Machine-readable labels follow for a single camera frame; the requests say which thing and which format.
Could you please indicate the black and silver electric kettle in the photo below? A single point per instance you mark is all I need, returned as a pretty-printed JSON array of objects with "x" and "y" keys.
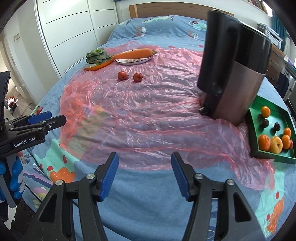
[{"x": 235, "y": 88}]

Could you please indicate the white oval plate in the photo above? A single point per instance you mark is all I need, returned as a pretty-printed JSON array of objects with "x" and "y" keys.
[{"x": 131, "y": 61}]

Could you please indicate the white printer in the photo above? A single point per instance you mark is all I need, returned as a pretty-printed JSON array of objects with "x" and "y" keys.
[{"x": 270, "y": 32}]

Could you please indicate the green bok choy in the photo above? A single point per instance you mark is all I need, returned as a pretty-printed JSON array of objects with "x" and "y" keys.
[{"x": 96, "y": 56}]

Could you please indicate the wooden drawer cabinet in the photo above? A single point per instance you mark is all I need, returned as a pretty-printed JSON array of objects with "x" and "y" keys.
[{"x": 275, "y": 60}]

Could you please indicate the green tray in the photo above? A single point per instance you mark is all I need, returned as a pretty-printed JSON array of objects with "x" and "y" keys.
[{"x": 255, "y": 129}]

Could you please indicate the white wardrobe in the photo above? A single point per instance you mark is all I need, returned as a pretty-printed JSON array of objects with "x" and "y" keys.
[{"x": 69, "y": 27}]

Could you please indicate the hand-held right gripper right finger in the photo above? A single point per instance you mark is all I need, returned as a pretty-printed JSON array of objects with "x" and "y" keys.
[{"x": 181, "y": 176}]

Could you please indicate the pink plastic sheet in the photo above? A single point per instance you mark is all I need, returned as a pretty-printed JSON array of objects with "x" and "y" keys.
[{"x": 150, "y": 111}]

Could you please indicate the dark plum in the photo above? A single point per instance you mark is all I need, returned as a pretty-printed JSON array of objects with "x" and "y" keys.
[
  {"x": 277, "y": 126},
  {"x": 265, "y": 122}
]

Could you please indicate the dark blue tote bag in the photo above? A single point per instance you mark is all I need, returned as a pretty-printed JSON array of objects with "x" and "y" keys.
[{"x": 283, "y": 83}]

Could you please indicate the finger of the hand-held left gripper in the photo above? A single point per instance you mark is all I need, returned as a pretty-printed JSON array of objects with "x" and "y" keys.
[
  {"x": 55, "y": 121},
  {"x": 39, "y": 117}
]

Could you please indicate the carrot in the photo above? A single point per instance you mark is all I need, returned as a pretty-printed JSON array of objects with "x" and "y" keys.
[{"x": 136, "y": 53}]

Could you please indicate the orange dish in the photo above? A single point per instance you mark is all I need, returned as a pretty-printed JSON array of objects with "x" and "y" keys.
[{"x": 97, "y": 66}]

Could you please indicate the person's left hand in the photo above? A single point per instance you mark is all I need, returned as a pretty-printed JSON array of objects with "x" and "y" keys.
[{"x": 17, "y": 172}]

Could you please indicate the wooden headboard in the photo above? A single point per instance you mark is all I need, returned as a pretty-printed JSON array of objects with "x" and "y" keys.
[{"x": 166, "y": 9}]

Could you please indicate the teal curtain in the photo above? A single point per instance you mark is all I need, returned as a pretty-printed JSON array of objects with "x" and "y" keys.
[{"x": 278, "y": 20}]

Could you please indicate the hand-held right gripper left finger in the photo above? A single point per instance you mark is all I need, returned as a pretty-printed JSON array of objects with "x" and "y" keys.
[{"x": 109, "y": 176}]

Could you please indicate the orange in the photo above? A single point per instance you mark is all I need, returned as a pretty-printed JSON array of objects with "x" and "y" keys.
[
  {"x": 264, "y": 142},
  {"x": 265, "y": 111},
  {"x": 287, "y": 132},
  {"x": 285, "y": 141}
]

